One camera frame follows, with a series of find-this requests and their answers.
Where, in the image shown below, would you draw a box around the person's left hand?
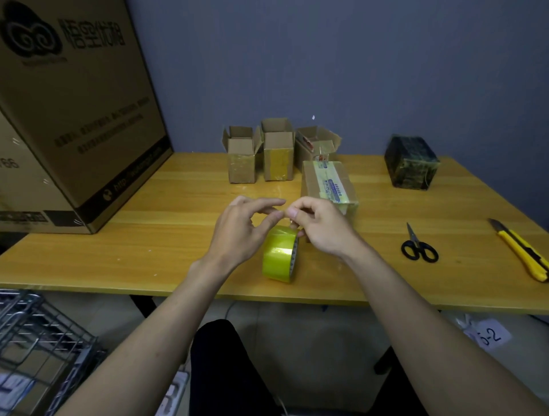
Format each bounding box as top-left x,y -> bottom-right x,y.
190,195 -> 287,275

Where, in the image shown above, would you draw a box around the person's right hand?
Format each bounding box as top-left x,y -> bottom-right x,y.
285,196 -> 369,260

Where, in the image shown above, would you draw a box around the brown box with white label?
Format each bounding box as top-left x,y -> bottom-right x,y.
300,159 -> 360,243

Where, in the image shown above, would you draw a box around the yellow tape roll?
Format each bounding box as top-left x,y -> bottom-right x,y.
261,225 -> 300,285

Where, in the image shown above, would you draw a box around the small carton red label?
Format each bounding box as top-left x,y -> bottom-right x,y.
293,125 -> 343,172

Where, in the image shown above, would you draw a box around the black handled scissors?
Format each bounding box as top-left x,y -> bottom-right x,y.
400,222 -> 440,264

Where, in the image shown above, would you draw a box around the small carton yellow tape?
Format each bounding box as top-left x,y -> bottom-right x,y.
260,118 -> 296,182

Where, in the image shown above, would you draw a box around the black cardboard box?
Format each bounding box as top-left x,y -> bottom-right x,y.
384,134 -> 441,191

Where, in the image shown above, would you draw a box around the person's left forearm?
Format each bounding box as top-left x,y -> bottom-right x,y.
55,257 -> 241,416

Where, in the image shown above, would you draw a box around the person's right forearm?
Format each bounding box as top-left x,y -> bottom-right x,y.
343,246 -> 549,416

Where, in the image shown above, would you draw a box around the person's black trousers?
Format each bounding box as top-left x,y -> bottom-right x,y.
188,319 -> 429,416

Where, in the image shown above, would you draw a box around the black table leg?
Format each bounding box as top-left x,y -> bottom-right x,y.
373,345 -> 395,377
128,294 -> 157,319

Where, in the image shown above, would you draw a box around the white power strip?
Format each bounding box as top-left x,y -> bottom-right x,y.
155,370 -> 190,416

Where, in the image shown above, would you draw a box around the white paper floor label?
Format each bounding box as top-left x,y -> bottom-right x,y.
465,318 -> 514,352

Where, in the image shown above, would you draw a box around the yellow utility knife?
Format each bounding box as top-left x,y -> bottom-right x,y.
487,217 -> 549,283

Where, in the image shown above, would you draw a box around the large flat brown carton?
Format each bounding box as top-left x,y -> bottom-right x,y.
0,0 -> 174,235

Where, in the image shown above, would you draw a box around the metal wire cart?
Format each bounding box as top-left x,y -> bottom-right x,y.
0,289 -> 108,416

